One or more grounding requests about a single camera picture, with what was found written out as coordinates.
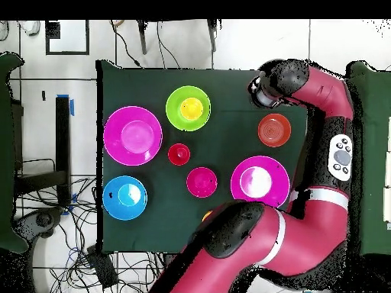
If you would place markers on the yellow cup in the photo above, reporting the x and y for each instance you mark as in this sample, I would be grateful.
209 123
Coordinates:
191 109

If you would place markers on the green bowl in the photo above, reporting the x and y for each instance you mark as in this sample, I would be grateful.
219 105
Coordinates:
174 113

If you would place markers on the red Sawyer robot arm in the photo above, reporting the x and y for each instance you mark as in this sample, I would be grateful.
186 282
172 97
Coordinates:
305 232

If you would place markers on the red cup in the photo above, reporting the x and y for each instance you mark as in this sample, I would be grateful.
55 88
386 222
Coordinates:
179 154

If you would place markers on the small crimson bowl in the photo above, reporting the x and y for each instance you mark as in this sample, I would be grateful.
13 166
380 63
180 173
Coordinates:
201 182

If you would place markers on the orange cup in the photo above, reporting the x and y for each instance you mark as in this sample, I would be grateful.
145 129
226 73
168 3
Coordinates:
206 215

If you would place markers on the large pink bowl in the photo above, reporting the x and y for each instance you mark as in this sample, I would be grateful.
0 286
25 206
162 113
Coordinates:
133 135
259 195

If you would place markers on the blue bowl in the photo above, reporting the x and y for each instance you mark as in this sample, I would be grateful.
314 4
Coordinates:
124 197

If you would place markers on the orange bowl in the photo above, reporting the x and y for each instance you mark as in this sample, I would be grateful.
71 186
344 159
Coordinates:
274 130

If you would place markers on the dark green tablecloth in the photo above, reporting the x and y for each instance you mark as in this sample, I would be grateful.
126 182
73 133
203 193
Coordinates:
137 79

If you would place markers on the metal chair leg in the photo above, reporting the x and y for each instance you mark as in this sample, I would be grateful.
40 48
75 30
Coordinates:
142 39
213 36

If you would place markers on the blue tape strip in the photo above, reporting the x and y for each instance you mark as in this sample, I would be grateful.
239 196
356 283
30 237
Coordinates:
72 107

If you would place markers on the black power strip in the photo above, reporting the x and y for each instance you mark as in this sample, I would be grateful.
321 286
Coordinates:
102 268

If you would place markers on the green cloth side table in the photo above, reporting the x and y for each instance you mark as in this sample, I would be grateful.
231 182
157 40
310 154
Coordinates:
7 152
371 152

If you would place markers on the black table frame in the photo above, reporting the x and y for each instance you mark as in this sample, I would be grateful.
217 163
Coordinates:
62 137

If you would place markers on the black pedestal leg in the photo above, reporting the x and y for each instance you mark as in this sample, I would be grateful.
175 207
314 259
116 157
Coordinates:
41 221

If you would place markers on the grey square floor frame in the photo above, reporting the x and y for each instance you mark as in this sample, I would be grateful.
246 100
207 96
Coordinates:
67 53

